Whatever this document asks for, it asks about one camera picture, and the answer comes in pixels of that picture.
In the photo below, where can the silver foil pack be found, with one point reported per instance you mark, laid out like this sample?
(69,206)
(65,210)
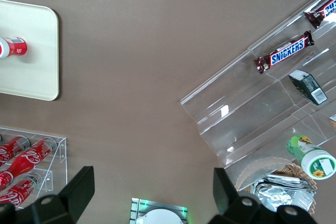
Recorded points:
(283,192)

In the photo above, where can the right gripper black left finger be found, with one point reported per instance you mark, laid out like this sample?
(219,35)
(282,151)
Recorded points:
(71,197)

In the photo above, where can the brown Snickers bar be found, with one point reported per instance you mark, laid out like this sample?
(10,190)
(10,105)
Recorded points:
(286,52)
(323,11)

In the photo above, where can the clear acrylic stepped shelf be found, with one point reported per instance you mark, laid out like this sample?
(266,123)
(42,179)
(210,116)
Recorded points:
(249,119)

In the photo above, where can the clear acrylic bottle rack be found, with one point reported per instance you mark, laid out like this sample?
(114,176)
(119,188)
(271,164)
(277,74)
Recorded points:
(61,153)

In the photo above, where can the small dark green box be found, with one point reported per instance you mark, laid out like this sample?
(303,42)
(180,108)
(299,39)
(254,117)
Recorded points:
(309,87)

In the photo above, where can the red Coca-Cola bottle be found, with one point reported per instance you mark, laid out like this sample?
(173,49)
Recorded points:
(13,148)
(29,157)
(18,192)

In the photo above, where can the metal base plate of right arm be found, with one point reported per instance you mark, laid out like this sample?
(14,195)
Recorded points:
(136,205)

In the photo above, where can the beige plastic tray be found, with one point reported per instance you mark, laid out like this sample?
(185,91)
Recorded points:
(31,77)

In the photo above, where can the light wicker basket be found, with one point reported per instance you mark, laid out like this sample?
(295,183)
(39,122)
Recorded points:
(291,169)

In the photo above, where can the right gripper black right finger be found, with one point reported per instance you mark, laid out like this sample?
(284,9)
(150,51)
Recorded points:
(236,208)

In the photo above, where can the red white printed box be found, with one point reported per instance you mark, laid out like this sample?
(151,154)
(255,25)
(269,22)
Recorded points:
(333,123)

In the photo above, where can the brown table cover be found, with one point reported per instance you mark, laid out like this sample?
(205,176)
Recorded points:
(131,77)

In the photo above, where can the green white plastic bottle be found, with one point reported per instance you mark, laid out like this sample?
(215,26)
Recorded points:
(312,158)

